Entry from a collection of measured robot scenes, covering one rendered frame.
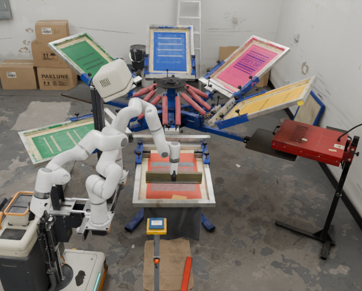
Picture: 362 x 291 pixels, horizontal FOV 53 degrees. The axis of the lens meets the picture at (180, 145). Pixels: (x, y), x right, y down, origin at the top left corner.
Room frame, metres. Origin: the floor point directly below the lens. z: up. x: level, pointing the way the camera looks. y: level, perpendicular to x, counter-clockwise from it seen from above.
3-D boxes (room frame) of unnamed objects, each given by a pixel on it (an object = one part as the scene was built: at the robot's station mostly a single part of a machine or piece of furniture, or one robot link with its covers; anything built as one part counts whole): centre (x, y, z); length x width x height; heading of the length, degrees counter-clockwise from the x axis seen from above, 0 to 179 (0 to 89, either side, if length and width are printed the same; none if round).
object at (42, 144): (2.89, 0.87, 1.05); 1.08 x 0.61 x 0.23; 123
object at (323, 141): (2.76, -1.15, 1.06); 0.61 x 0.46 x 0.12; 63
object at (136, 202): (2.34, 0.05, 0.97); 0.79 x 0.58 x 0.04; 3
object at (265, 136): (3.09, -0.48, 0.91); 1.34 x 0.40 x 0.08; 63
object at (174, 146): (2.10, 0.08, 1.34); 0.15 x 0.10 x 0.11; 98
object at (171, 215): (2.05, 0.04, 0.74); 0.45 x 0.03 x 0.43; 93
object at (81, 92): (3.69, 0.72, 0.91); 1.34 x 0.40 x 0.08; 63
